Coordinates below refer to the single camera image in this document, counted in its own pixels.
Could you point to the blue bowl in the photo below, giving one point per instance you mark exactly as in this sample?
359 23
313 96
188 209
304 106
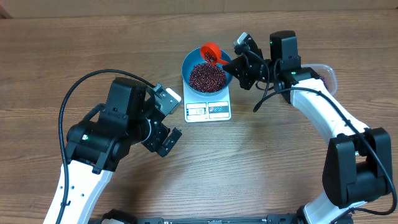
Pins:
192 59

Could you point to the red beans in scoop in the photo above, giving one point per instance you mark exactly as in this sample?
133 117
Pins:
210 58

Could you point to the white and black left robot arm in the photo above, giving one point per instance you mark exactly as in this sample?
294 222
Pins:
132 114

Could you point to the clear plastic container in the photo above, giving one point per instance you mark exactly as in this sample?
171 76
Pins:
328 73

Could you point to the orange scoop with blue handle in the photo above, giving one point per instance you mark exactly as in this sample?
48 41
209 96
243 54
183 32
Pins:
213 49

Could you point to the red beans in container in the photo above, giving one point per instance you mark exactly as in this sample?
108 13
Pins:
324 81

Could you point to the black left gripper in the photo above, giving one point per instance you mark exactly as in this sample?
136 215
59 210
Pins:
154 144

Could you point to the red beans in bowl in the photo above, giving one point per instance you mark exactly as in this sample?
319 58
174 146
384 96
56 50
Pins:
207 78

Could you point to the white digital kitchen scale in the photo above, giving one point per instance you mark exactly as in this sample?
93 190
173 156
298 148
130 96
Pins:
206 107

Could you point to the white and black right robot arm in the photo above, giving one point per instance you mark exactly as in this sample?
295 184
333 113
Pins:
358 164

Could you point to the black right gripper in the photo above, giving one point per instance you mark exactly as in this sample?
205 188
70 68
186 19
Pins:
237 67

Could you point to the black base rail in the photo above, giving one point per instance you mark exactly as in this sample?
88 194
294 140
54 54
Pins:
117 216

